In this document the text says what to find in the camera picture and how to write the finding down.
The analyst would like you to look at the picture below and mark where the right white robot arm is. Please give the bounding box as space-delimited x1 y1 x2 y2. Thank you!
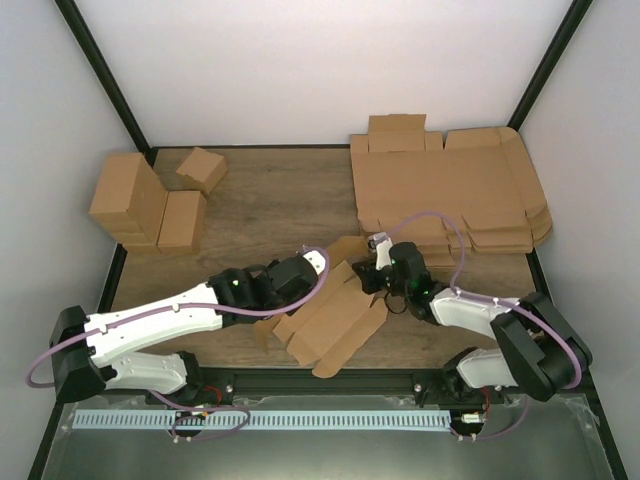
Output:
352 241 593 403

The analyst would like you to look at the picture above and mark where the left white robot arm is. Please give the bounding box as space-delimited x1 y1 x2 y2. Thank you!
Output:
50 249 330 404

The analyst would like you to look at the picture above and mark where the small tilted cardboard box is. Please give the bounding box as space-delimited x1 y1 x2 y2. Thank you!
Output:
175 147 228 197

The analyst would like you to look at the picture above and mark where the tall folded cardboard box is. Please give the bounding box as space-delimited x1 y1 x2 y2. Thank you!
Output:
89 153 168 254

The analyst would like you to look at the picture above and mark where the stack of flat cardboard blanks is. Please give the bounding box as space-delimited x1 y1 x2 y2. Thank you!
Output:
350 114 552 269

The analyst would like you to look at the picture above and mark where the clear plastic sheet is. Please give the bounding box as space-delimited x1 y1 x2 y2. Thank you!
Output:
41 397 617 479

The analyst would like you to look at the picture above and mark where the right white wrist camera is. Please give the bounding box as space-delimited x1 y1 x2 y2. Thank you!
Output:
367 232 393 271

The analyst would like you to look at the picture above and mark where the black aluminium frame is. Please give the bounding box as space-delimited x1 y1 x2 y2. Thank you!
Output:
28 0 627 480

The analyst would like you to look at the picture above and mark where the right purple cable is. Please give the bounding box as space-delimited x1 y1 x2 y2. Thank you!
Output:
379 210 586 444

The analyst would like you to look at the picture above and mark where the purple cable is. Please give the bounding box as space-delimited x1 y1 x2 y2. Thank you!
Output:
379 210 586 444
25 243 332 444

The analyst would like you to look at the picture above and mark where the light blue slotted cable duct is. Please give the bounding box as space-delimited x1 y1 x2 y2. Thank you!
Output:
72 409 451 432

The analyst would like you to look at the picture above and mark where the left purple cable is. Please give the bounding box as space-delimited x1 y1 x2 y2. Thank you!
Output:
25 243 332 444

